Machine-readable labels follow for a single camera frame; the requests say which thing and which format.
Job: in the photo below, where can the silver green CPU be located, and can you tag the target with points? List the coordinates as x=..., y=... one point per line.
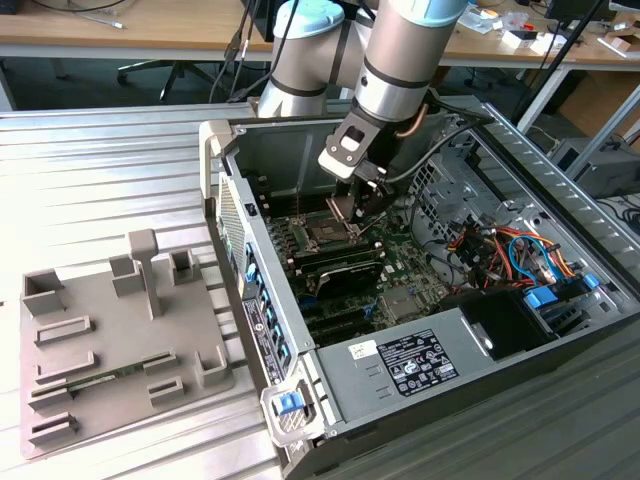
x=340, y=209

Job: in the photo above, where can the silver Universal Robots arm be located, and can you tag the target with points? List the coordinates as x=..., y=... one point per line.
x=310, y=60

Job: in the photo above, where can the CPU socket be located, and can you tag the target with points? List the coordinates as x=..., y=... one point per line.
x=322, y=232

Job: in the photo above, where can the black RAM slot row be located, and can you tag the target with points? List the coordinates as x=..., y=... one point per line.
x=280, y=206
x=330, y=257

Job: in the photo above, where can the black expansion slot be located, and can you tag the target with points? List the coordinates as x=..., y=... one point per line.
x=341, y=332
x=336, y=313

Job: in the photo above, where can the green motherboard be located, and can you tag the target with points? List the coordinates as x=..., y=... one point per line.
x=400, y=255

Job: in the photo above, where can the black graphics card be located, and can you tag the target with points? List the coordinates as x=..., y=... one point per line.
x=350, y=280

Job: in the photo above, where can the silver chipset heatsink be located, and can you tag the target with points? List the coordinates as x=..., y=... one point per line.
x=401, y=303

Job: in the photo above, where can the grey open PC case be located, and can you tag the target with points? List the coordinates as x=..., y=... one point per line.
x=265, y=140

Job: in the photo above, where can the grey power supply unit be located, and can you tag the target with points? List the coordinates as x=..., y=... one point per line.
x=345, y=385

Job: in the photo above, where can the blue disk carrier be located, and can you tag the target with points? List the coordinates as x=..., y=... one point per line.
x=540, y=298

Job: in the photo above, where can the blue case latch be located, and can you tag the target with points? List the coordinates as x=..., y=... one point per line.
x=288, y=404

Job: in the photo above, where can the small white box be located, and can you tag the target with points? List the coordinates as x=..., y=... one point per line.
x=542, y=46

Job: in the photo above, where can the black office chair base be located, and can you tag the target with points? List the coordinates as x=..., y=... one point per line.
x=175, y=69

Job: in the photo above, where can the grey desktop computer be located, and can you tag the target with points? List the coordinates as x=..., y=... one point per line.
x=615, y=172

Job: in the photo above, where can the black stand pole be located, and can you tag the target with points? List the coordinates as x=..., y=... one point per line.
x=566, y=47

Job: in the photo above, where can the brown cardboard box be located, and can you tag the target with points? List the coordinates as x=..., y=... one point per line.
x=600, y=100

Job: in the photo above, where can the wooden desk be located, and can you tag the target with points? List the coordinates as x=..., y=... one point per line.
x=150, y=27

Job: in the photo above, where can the grey parts rack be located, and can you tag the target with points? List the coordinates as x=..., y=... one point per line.
x=125, y=340

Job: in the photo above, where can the small cardboard piece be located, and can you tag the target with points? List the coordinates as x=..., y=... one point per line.
x=620, y=46

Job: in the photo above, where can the green RAM stick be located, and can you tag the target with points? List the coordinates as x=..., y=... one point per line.
x=107, y=376

